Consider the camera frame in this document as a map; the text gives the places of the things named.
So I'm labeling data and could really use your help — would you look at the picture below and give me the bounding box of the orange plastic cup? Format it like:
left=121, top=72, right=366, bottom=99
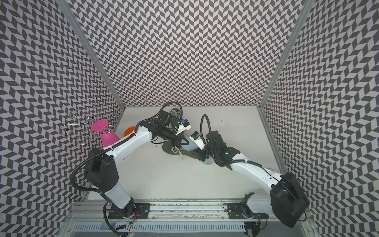
left=123, top=126, right=136, bottom=137

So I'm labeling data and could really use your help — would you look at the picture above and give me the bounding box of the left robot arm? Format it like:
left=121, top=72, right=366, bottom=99
left=85, top=110, right=191, bottom=218

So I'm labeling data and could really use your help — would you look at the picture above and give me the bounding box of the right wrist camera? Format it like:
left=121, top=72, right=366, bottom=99
left=190, top=131, right=205, bottom=151

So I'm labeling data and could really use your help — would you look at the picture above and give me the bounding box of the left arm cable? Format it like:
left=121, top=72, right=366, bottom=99
left=70, top=101, right=184, bottom=193

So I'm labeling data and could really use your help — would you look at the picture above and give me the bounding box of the pink plastic wine glass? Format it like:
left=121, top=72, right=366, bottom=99
left=91, top=119, right=120, bottom=147

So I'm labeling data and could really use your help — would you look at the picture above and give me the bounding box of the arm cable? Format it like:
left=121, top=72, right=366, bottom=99
left=199, top=114, right=282, bottom=178
left=70, top=101, right=184, bottom=193

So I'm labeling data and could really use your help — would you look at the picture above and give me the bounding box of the blue insole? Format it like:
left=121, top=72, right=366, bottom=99
left=180, top=138, right=212, bottom=166

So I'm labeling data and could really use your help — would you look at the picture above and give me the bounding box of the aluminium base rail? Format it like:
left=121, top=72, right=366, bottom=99
left=69, top=198, right=314, bottom=223

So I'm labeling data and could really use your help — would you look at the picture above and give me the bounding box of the green shoe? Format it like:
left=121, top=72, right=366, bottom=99
left=162, top=141, right=198, bottom=160
left=169, top=108, right=182, bottom=119

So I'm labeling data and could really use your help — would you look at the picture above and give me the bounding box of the wire glass rack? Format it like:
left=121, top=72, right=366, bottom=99
left=58, top=102, right=119, bottom=146

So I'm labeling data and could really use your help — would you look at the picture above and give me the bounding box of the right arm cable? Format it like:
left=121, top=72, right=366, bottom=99
left=199, top=114, right=282, bottom=178

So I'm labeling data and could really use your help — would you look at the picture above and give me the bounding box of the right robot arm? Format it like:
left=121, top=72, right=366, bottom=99
left=190, top=131, right=310, bottom=228

